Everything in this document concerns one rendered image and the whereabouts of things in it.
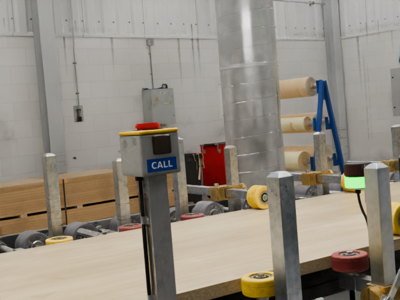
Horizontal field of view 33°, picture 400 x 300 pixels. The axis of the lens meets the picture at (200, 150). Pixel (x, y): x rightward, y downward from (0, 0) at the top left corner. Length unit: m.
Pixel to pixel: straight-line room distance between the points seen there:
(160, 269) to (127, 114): 8.47
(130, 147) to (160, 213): 0.11
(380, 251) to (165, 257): 0.50
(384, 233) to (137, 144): 0.58
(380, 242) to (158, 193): 0.52
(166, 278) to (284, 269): 0.24
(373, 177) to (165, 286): 0.51
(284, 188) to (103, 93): 8.18
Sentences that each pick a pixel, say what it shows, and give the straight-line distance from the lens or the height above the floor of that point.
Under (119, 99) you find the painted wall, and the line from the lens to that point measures 9.44.
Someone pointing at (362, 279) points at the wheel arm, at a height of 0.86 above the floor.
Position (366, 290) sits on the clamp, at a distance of 1.40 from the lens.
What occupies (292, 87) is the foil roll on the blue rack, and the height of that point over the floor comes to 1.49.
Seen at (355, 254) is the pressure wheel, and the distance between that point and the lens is 1.53.
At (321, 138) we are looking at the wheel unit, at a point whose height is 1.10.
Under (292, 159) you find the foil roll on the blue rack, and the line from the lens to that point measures 8.43.
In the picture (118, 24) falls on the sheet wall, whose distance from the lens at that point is 9.59.
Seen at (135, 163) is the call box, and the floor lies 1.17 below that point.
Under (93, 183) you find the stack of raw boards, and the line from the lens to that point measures 7.68.
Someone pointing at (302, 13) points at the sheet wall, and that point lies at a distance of 12.16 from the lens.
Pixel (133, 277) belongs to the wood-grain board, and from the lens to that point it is 1.48.
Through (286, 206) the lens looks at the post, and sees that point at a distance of 1.20.
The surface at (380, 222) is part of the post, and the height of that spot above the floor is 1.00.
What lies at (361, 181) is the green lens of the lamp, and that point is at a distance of 1.39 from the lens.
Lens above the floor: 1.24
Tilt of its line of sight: 3 degrees down
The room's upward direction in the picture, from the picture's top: 5 degrees counter-clockwise
